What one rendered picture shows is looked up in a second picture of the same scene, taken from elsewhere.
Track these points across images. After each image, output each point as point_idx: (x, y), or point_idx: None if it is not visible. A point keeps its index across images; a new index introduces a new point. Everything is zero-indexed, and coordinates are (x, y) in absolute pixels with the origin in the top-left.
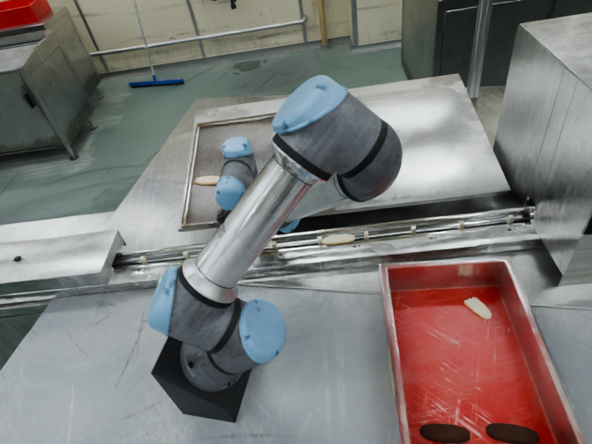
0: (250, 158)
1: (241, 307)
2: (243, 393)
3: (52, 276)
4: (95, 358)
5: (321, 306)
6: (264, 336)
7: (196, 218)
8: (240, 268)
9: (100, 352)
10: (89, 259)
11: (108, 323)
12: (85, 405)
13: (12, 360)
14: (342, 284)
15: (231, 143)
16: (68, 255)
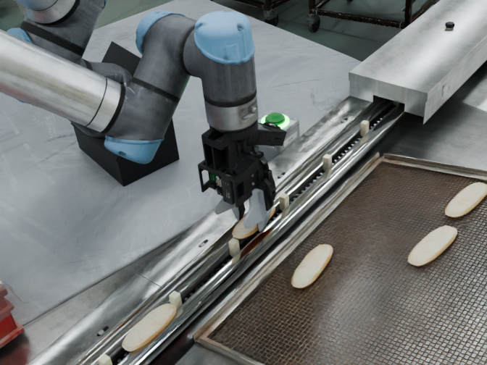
0: (197, 53)
1: (30, 33)
2: (93, 158)
3: (385, 45)
4: (264, 90)
5: (94, 258)
6: None
7: (385, 174)
8: None
9: (267, 93)
10: (385, 67)
11: (301, 102)
12: None
13: (326, 51)
14: (90, 297)
15: (225, 17)
16: (414, 56)
